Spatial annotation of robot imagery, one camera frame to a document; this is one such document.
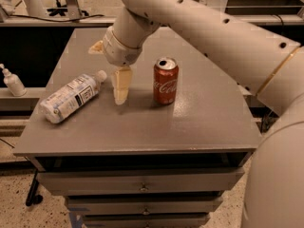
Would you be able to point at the top grey drawer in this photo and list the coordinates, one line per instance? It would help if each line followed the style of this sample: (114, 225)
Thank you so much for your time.
(140, 181)

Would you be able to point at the grey drawer cabinet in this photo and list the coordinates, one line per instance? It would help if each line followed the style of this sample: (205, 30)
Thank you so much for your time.
(209, 125)

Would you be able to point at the clear plastic water bottle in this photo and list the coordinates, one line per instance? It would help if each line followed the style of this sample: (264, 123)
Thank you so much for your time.
(69, 98)

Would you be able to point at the middle grey drawer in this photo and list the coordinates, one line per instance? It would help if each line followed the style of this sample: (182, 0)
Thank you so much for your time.
(144, 205)

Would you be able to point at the bottom grey drawer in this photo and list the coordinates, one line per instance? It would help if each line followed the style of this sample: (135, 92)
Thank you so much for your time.
(194, 220)

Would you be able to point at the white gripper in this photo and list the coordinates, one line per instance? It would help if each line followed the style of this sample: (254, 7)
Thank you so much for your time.
(118, 50)

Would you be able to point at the grey metal frame rail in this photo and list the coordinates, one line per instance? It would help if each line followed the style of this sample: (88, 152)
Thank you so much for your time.
(97, 21)

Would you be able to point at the black caster wheel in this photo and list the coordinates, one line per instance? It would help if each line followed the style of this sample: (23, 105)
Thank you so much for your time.
(33, 197)

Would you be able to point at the red Coca-Cola can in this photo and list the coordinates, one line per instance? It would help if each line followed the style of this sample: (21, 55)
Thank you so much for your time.
(166, 74)

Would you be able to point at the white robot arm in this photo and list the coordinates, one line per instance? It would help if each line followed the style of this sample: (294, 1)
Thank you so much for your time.
(270, 66)

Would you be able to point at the grey drawer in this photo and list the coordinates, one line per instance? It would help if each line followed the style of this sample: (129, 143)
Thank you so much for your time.
(194, 220)
(144, 205)
(140, 181)

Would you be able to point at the white pump dispenser bottle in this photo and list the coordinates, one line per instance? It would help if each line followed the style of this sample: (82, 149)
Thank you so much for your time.
(13, 82)

